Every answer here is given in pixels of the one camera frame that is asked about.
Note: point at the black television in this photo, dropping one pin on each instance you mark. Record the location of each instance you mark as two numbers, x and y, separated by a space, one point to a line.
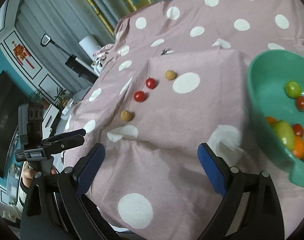
4 117

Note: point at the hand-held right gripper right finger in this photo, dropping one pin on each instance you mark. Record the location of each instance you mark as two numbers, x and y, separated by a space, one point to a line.
212 170

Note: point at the pink clothes pile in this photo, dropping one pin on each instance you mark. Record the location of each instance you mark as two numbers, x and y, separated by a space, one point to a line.
103 51

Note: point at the long-leaf potted plant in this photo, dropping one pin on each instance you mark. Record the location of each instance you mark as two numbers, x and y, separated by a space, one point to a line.
62 97

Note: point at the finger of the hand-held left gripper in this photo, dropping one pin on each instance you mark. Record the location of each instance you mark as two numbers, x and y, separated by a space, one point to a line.
72 133
69 142

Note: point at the pink polka dot blanket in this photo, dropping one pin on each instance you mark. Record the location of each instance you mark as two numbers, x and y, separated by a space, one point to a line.
167 130

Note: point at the red cherry tomato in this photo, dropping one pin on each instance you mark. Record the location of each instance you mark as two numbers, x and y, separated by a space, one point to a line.
151 83
301 103
139 96
297 130

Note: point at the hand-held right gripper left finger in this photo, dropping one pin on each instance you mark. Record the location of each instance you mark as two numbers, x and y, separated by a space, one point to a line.
90 170

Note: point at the grey curtain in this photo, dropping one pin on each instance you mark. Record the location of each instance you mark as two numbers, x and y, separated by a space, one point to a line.
62 12

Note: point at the person's left hand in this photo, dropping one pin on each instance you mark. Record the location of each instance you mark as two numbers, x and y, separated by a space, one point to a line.
28 176

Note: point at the white cabinet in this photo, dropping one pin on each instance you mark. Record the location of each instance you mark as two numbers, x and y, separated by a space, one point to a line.
50 120

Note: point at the red wall ornament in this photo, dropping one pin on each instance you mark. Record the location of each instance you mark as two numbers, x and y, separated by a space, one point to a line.
20 51

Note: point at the orange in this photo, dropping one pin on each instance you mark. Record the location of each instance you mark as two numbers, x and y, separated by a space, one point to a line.
299 147
270 120

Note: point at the black and white clothes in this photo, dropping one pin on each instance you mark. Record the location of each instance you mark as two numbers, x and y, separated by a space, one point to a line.
98 62

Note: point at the white cylinder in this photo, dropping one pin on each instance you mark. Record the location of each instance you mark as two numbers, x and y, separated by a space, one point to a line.
88 43

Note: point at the long green tomato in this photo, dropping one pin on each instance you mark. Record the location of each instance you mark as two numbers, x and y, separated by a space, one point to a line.
284 133

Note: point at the small potted plant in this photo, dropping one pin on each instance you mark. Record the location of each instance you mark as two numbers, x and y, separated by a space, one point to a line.
35 96

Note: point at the round green tomato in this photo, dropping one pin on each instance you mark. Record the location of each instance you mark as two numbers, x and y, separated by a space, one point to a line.
293 89

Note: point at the green bowl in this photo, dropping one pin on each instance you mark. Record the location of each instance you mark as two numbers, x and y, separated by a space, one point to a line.
267 92

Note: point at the black upright vacuum cleaner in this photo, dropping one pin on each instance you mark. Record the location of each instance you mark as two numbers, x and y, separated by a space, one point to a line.
77 66

